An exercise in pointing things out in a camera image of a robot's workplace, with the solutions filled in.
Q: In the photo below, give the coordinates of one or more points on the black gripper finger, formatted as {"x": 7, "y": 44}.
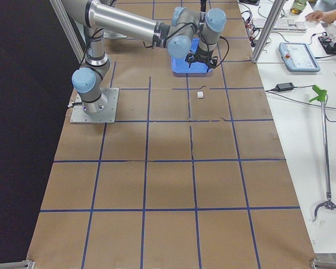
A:
{"x": 213, "y": 62}
{"x": 189, "y": 59}

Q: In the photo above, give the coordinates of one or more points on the blue plastic tray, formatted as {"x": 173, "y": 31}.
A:
{"x": 179, "y": 44}

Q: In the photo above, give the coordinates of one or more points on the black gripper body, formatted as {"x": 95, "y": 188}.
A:
{"x": 202, "y": 56}

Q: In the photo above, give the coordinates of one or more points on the teach pendant tablet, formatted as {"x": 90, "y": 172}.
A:
{"x": 298, "y": 57}

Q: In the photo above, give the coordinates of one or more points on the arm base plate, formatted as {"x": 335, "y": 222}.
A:
{"x": 101, "y": 111}

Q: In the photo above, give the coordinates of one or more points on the aluminium frame post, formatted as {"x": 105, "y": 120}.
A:
{"x": 270, "y": 22}

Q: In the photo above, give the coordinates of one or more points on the brown paper table cover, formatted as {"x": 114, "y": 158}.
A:
{"x": 176, "y": 181}

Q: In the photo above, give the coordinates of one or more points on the white keyboard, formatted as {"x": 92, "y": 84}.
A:
{"x": 282, "y": 25}

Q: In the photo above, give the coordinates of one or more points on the green handled reach grabber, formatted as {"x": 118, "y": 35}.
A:
{"x": 328, "y": 204}

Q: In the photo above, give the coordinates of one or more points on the black power brick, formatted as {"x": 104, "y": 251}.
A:
{"x": 288, "y": 86}

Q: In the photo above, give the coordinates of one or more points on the person hand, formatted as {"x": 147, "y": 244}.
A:
{"x": 315, "y": 16}

